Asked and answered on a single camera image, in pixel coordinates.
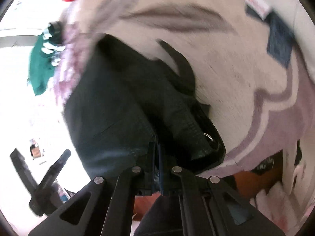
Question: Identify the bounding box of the pink printed blanket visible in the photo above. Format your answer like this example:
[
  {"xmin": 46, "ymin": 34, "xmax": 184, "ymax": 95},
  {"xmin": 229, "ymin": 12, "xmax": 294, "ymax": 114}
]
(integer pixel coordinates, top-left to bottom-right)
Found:
[{"xmin": 53, "ymin": 0, "xmax": 313, "ymax": 177}]

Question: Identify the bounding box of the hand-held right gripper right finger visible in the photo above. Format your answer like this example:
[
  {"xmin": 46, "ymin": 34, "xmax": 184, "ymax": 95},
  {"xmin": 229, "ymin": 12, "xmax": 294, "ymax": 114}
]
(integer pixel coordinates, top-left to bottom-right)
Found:
[{"xmin": 158, "ymin": 143, "xmax": 286, "ymax": 236}]

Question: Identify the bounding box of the brown wooden furniture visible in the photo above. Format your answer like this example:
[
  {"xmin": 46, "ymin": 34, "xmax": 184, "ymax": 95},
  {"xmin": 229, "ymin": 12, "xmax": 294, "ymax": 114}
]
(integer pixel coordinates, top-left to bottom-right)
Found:
[{"xmin": 233, "ymin": 170, "xmax": 284, "ymax": 198}]

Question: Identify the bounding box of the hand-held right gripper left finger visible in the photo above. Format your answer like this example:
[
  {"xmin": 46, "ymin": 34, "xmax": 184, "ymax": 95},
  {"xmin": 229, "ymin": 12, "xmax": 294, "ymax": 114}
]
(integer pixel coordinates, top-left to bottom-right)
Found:
[{"xmin": 28, "ymin": 142, "xmax": 156, "ymax": 236}]

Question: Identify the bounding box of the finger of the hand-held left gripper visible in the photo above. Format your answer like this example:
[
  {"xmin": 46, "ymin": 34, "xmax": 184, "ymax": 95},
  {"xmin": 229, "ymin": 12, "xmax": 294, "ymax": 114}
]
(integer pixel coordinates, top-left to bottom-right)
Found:
[
  {"xmin": 10, "ymin": 148, "xmax": 38, "ymax": 193},
  {"xmin": 36, "ymin": 149, "xmax": 72, "ymax": 190}
]

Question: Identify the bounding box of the green garment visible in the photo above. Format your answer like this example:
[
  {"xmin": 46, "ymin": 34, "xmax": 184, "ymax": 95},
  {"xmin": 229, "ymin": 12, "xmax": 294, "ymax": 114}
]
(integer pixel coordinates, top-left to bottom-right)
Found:
[{"xmin": 27, "ymin": 22, "xmax": 67, "ymax": 97}]

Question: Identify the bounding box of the blue denim garment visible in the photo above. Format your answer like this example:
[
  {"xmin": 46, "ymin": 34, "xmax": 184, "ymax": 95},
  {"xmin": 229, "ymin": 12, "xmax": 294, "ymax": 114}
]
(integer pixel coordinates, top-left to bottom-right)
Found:
[{"xmin": 244, "ymin": 0, "xmax": 296, "ymax": 68}]

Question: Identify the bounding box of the white pink fluffy cloth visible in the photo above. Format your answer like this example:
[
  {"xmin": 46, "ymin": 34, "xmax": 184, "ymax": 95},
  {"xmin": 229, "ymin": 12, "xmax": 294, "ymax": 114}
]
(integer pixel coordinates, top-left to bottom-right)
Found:
[{"xmin": 253, "ymin": 138, "xmax": 313, "ymax": 227}]

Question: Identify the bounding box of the black jacket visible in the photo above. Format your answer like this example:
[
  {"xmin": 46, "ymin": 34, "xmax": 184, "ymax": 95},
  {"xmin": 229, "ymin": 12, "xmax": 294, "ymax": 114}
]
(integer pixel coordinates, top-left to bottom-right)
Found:
[{"xmin": 63, "ymin": 34, "xmax": 227, "ymax": 236}]

